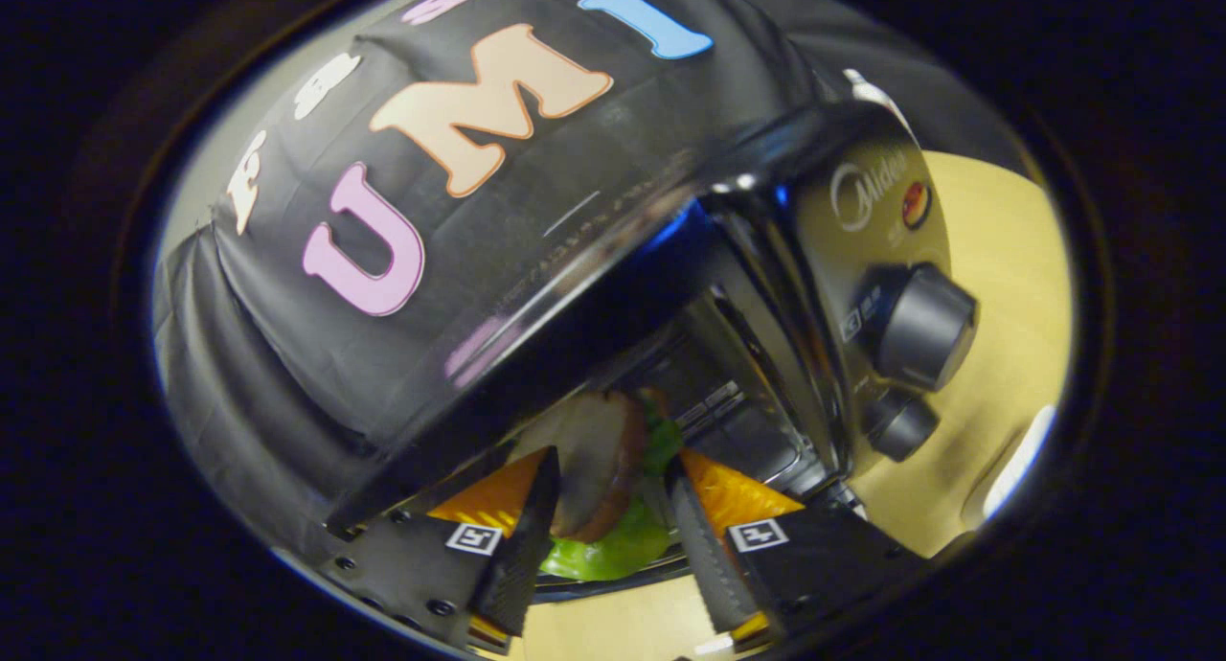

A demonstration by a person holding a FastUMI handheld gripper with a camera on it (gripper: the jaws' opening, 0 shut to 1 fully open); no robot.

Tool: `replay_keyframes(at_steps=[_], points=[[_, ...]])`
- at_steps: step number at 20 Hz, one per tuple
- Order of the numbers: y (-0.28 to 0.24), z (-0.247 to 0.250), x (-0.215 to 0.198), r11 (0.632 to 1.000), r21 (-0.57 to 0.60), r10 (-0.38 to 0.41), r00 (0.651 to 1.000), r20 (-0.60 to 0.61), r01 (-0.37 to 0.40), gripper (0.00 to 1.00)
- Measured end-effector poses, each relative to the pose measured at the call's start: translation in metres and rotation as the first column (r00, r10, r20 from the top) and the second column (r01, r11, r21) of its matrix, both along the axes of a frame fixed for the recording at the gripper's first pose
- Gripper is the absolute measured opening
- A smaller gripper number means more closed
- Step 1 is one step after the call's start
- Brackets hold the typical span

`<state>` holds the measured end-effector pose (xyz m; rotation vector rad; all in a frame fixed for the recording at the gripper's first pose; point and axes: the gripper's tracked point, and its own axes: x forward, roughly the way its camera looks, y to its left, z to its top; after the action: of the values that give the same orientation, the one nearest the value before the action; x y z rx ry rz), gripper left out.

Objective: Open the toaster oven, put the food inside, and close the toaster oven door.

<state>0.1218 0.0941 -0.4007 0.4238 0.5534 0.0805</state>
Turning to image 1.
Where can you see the small white tray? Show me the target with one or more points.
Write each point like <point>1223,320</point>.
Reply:
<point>1020,465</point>

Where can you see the black toaster oven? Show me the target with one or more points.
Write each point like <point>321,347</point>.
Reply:
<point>862,220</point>

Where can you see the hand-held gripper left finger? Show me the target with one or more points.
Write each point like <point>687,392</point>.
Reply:
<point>522,565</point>

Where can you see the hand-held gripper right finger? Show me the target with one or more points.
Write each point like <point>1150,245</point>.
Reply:
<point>704,556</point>

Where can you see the toast lettuce sandwich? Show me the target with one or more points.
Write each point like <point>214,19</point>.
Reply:
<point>599,450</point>

